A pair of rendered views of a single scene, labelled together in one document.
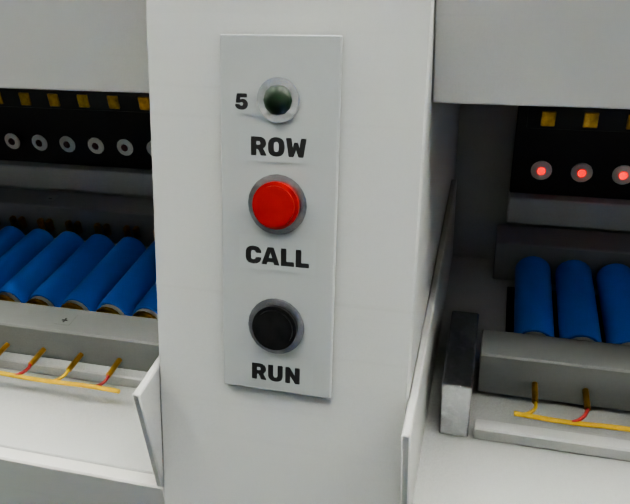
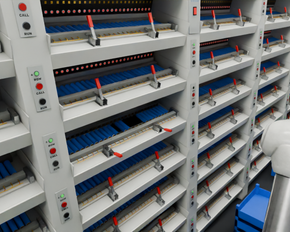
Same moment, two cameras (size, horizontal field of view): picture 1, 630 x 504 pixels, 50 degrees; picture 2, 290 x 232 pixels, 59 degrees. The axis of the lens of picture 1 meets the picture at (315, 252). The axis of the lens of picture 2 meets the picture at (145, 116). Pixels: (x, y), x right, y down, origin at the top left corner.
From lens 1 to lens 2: 1.17 m
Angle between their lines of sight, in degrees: 55
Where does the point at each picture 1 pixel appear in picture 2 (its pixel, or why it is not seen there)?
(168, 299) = (187, 104)
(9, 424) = (172, 124)
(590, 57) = (202, 80)
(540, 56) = (201, 80)
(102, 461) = (181, 122)
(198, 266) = (188, 101)
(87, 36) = (182, 86)
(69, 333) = (169, 115)
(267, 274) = (193, 100)
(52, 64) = (178, 89)
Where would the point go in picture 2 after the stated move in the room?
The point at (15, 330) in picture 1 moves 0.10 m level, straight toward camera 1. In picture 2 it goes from (165, 117) to (187, 117)
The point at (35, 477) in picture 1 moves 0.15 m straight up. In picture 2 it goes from (178, 126) to (177, 95)
